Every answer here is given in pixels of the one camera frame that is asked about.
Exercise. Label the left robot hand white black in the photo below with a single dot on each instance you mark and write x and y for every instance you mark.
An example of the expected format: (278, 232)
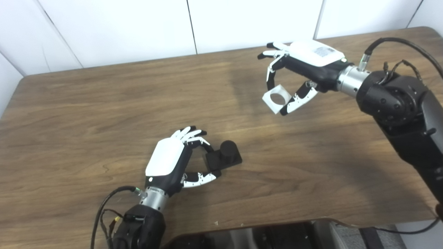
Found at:
(166, 157)

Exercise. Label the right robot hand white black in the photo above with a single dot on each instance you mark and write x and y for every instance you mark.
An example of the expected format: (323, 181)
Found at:
(311, 55)

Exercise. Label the black peg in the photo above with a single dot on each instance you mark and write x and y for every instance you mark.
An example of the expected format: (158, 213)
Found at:
(226, 154)

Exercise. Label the white square piece with hole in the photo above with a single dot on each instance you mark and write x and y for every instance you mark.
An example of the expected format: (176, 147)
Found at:
(271, 105)

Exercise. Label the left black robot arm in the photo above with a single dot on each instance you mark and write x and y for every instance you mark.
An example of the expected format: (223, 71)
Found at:
(142, 228)

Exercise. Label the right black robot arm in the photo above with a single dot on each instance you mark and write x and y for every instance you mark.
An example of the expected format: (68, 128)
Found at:
(401, 103)

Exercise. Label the dark robot torso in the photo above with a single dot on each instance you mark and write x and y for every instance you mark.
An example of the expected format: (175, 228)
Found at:
(277, 237)

